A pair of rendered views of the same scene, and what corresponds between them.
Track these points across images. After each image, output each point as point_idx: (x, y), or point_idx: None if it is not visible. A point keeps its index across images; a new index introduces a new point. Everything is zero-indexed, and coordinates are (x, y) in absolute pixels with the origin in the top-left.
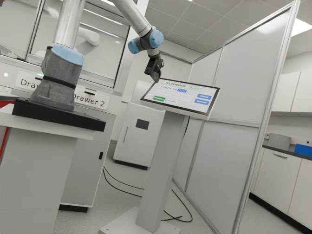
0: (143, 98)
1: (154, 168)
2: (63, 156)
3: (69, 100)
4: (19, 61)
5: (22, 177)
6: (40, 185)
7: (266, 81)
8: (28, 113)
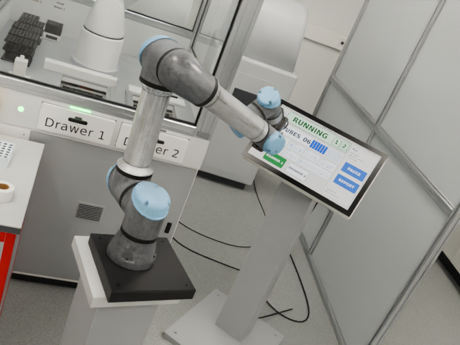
0: (247, 151)
1: (253, 259)
2: (146, 314)
3: (152, 255)
4: (40, 87)
5: (107, 335)
6: (122, 339)
7: None
8: (122, 299)
